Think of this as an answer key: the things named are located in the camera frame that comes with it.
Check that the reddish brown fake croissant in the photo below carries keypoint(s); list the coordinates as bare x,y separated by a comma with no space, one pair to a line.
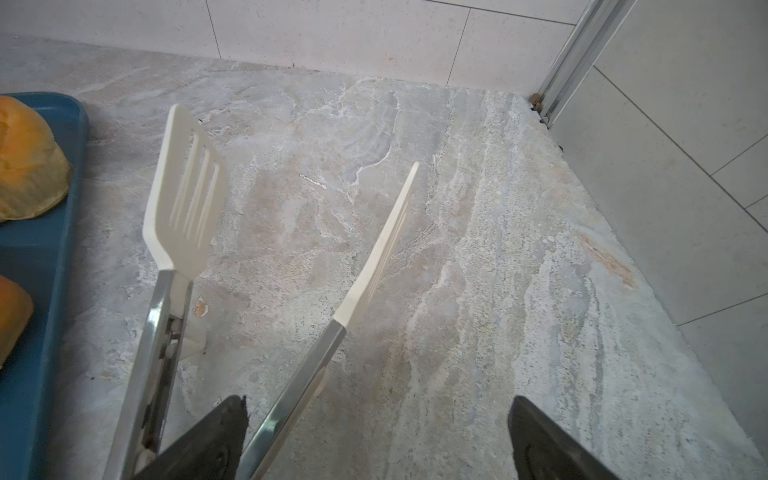
15,313

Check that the round knotted fake bun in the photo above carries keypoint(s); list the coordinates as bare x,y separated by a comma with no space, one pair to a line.
35,173

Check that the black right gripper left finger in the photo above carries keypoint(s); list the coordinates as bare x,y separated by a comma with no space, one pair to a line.
211,449

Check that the aluminium corner post right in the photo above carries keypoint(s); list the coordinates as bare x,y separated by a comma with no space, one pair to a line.
594,30

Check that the dark teal plastic tray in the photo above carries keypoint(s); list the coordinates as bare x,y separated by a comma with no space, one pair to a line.
37,255

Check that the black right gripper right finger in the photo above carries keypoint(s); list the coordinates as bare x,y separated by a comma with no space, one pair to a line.
543,450

